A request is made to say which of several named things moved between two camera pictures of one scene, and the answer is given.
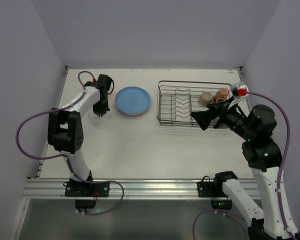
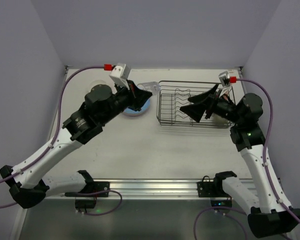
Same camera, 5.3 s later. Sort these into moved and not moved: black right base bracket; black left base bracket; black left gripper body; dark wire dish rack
Moved: black left gripper body
Not moved: black left base bracket; dark wire dish rack; black right base bracket
